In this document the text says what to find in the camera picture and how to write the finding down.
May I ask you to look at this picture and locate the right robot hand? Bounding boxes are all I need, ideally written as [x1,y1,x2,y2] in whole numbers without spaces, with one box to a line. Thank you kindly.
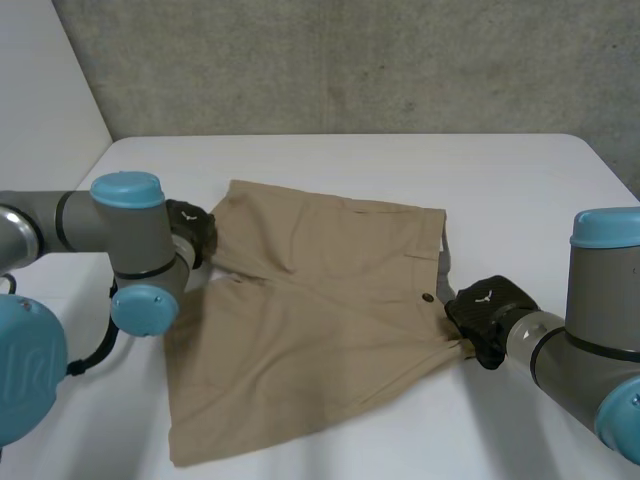
[444,275,541,371]

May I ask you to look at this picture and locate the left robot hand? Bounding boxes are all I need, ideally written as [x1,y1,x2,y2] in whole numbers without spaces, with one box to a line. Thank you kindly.
[165,199,219,269]

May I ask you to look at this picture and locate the beige shorts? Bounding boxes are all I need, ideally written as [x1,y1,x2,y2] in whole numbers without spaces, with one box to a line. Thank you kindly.
[163,179,475,454]

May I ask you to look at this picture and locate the black cable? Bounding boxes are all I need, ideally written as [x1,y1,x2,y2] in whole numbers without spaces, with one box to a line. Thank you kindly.
[65,282,120,377]

